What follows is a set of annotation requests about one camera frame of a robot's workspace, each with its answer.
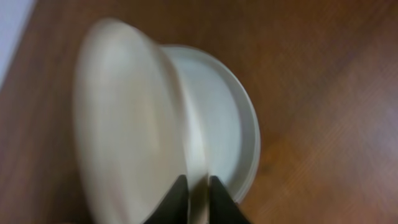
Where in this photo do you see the cream plate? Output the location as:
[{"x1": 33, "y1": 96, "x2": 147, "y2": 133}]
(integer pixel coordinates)
[{"x1": 73, "y1": 18, "x2": 207, "y2": 223}]

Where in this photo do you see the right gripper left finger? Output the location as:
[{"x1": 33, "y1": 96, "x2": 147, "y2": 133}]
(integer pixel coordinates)
[{"x1": 144, "y1": 175, "x2": 188, "y2": 224}]

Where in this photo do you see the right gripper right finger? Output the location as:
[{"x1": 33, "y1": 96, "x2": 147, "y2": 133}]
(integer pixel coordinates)
[{"x1": 209, "y1": 175, "x2": 251, "y2": 224}]

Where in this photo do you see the pale green plate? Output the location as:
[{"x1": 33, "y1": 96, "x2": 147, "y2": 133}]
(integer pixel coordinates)
[{"x1": 161, "y1": 45, "x2": 261, "y2": 203}]

